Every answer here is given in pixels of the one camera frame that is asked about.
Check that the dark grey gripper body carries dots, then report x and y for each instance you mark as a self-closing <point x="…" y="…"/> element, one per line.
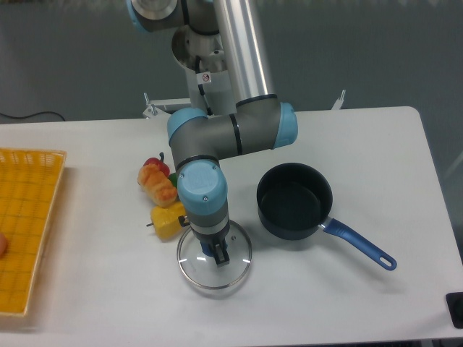
<point x="208" y="241"/>

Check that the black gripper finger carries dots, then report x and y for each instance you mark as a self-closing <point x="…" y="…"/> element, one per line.
<point x="221" y="255"/>

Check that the glass lid blue knob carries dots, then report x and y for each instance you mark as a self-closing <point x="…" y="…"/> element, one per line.
<point x="200" y="268"/>

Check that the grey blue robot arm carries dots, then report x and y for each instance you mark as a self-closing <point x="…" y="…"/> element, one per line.
<point x="199" y="141"/>

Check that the yellow toy bell pepper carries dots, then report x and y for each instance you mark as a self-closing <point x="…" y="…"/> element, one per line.
<point x="165" y="220"/>

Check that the green toy bell pepper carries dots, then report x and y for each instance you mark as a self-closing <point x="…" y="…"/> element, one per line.
<point x="173" y="179"/>

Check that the orange toy croissant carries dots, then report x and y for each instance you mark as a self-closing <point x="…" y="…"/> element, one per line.
<point x="157" y="185"/>

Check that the red toy bell pepper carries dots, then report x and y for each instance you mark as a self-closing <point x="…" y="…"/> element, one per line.
<point x="159" y="163"/>

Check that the dark blue saucepan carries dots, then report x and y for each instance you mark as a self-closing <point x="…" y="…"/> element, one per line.
<point x="294" y="201"/>

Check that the yellow wicker basket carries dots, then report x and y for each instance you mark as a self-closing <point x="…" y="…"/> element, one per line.
<point x="30" y="180"/>

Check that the orange object in basket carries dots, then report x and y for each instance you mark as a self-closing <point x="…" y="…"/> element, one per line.
<point x="3" y="244"/>

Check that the black object table corner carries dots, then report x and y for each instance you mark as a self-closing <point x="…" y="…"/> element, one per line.
<point x="455" y="305"/>

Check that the left metal table bracket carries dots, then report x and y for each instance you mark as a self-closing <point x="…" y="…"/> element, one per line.
<point x="150" y="110"/>

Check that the metal table bracket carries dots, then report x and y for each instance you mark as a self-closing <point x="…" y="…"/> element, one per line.
<point x="150" y="110"/>
<point x="339" y="101"/>

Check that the right metal table bracket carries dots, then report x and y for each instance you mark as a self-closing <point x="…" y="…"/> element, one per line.
<point x="339" y="101"/>

